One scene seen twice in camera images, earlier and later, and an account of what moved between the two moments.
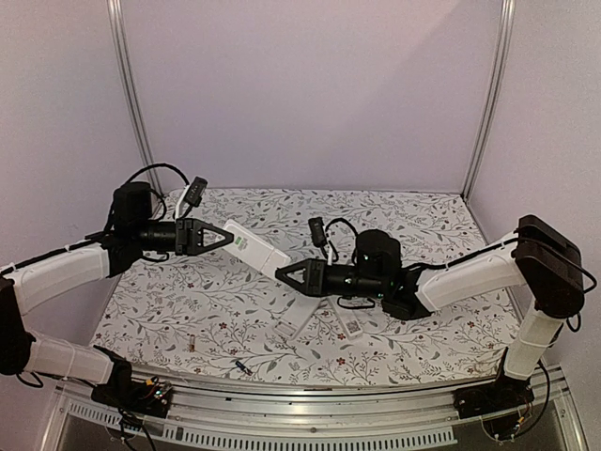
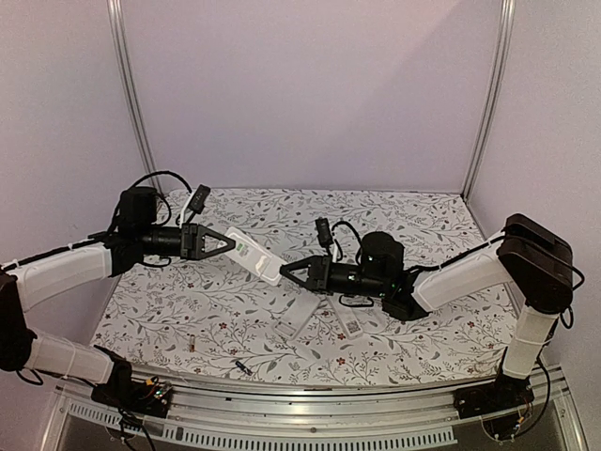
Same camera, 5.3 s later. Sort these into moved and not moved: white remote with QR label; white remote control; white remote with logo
Moved: white remote with logo
Not moved: white remote control; white remote with QR label
